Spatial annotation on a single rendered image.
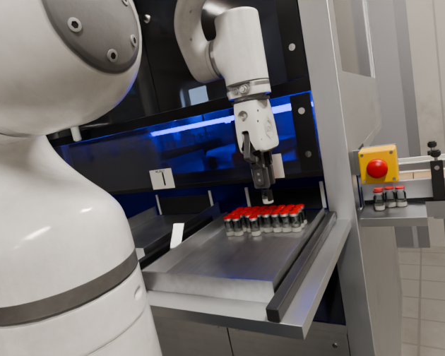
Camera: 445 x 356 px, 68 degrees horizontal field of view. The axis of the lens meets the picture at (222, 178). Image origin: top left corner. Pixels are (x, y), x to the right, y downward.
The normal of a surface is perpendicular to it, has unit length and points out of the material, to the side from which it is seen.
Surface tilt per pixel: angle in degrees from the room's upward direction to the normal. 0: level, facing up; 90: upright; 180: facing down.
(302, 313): 0
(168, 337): 90
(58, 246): 81
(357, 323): 90
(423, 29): 90
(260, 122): 89
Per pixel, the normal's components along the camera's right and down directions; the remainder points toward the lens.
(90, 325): 0.56, 0.02
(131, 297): 0.94, -0.14
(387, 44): -0.51, 0.24
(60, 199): 0.15, -0.87
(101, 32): 0.81, 0.07
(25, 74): 0.11, 0.66
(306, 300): -0.19, -0.97
